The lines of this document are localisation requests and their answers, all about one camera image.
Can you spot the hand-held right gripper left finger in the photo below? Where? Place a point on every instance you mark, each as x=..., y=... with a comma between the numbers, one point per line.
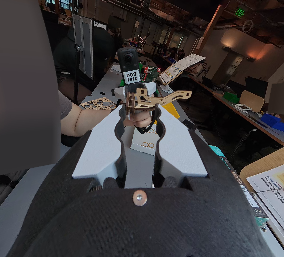
x=102, y=150

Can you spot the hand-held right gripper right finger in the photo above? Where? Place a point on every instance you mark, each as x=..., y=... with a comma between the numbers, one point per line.
x=179, y=150

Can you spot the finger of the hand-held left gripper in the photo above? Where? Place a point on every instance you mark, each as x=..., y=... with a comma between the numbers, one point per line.
x=150, y=88
x=121, y=92

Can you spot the curved wooden model arm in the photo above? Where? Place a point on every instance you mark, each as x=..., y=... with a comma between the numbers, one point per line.
x=159, y=99

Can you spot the small wooden model subassembly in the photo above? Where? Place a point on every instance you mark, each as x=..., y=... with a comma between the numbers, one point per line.
x=129, y=103

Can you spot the person's left forearm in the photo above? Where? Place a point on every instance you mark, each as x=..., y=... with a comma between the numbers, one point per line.
x=88, y=119

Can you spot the person's left hand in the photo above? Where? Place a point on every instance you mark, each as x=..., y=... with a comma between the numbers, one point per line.
x=139, y=120

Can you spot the green and red box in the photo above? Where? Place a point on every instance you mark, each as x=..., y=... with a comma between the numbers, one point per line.
x=152, y=73

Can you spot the laser-cut wooden part sheet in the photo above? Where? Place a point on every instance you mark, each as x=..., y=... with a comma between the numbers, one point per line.
x=97, y=103

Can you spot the small black device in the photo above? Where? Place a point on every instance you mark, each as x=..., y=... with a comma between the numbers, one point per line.
x=189, y=124

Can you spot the yellow plastic tray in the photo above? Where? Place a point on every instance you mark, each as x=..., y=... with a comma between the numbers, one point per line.
x=170, y=109

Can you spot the printed sheet on stand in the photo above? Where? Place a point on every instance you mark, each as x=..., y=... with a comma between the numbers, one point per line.
x=179, y=68

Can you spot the white box with gold rings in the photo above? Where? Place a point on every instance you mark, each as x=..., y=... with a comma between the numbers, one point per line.
x=144, y=143

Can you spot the grey panel on tripod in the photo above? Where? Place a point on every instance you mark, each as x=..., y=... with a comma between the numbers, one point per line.
x=84, y=46

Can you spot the black and teal kit box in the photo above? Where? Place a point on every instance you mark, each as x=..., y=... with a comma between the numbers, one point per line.
x=241, y=186

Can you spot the long wooden workbench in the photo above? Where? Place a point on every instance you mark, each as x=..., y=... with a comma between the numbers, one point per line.
x=244, y=117

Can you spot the green plastic bin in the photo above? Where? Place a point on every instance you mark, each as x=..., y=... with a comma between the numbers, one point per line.
x=230, y=97

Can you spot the blue plastic bin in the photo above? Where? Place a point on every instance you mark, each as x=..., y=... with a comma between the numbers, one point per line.
x=271, y=121

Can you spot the printed paper sheet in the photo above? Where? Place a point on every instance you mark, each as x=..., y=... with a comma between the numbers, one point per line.
x=270, y=194

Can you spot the green exit sign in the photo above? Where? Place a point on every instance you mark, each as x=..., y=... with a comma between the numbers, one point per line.
x=239, y=12

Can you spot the white frame part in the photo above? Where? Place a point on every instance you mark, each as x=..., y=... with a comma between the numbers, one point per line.
x=242, y=107

